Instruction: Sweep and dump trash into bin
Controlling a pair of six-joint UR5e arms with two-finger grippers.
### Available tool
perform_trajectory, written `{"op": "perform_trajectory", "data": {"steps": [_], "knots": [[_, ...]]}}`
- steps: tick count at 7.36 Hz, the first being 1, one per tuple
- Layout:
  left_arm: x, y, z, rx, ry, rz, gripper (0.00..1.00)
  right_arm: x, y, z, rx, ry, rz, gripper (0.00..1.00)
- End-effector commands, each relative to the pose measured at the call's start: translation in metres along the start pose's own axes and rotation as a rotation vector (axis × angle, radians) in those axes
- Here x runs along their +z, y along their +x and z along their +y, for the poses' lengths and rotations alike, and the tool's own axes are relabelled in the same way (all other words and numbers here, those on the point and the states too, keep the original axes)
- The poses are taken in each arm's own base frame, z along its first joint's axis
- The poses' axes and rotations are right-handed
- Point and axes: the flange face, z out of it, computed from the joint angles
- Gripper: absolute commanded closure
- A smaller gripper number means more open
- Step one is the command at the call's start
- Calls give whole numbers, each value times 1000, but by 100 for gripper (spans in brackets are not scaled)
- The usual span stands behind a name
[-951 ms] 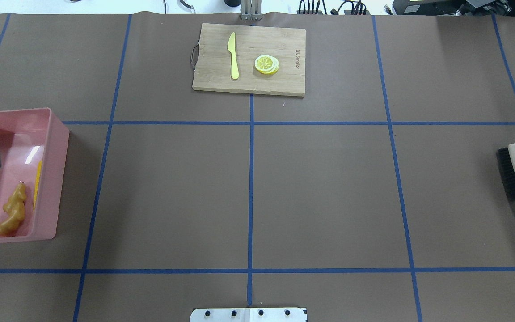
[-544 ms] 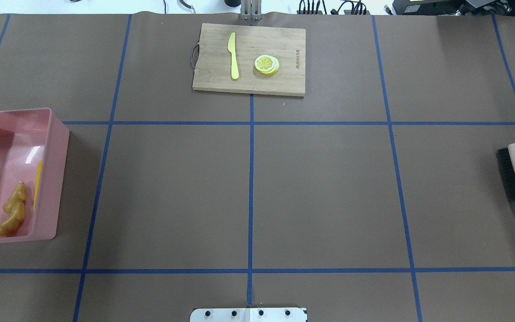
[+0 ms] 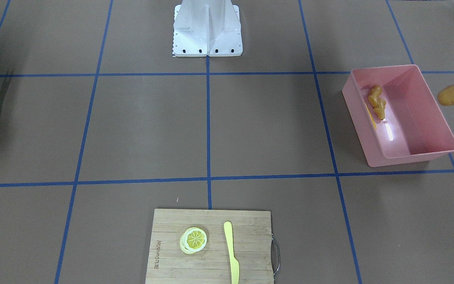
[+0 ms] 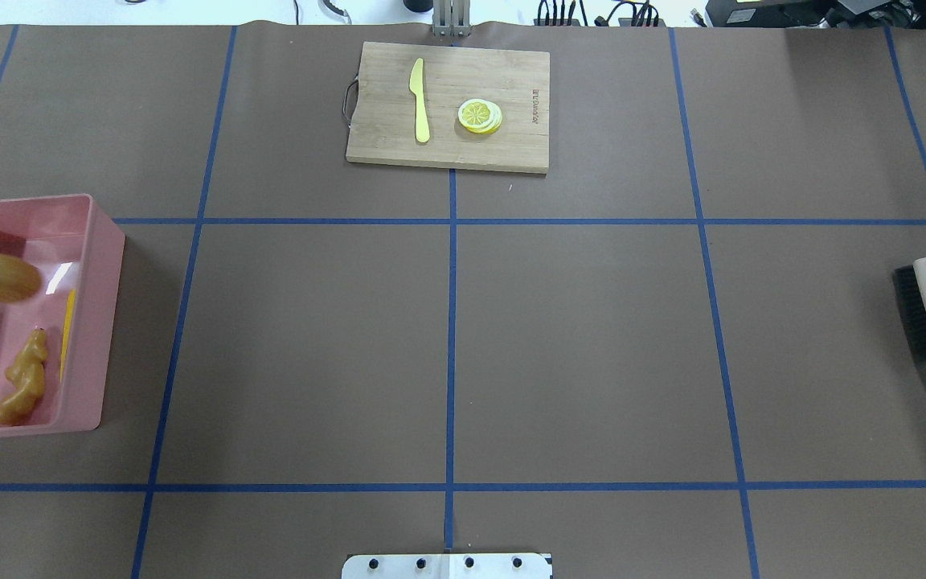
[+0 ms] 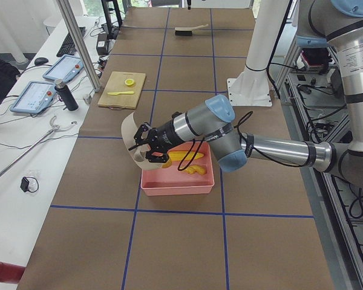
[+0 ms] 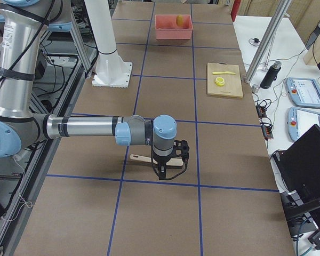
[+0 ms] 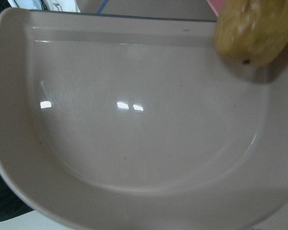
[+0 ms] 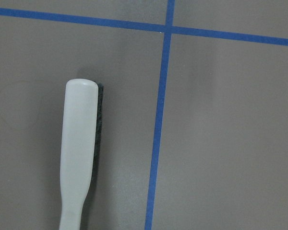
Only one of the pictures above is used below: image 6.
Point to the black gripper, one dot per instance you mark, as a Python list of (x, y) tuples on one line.
[(160, 160)]

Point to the beige brush black bristles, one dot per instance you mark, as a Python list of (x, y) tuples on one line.
[(173, 162)]

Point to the brown toy potato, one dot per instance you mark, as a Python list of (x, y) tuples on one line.
[(179, 21)]

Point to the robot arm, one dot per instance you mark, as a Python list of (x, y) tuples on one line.
[(26, 119)]

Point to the pink plastic bin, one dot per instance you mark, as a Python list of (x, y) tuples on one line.
[(166, 29)]

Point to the bamboo cutting board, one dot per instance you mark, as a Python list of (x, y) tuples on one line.
[(233, 84)]

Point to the yellow plastic knife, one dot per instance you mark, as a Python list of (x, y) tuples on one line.
[(223, 73)]

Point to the black power strip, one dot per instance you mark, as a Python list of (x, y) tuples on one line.
[(265, 122)]

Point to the black water bottle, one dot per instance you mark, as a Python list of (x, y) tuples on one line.
[(271, 75)]

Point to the black monitor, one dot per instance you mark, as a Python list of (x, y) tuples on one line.
[(299, 167)]

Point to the lower teach pendant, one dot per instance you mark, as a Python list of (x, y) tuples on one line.
[(299, 121)]

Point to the teach pendant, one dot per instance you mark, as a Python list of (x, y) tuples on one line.
[(299, 121), (304, 92)]

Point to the upper teach pendant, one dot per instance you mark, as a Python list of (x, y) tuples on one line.
[(304, 92)]

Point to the aluminium frame post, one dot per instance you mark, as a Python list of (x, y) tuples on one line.
[(267, 37)]

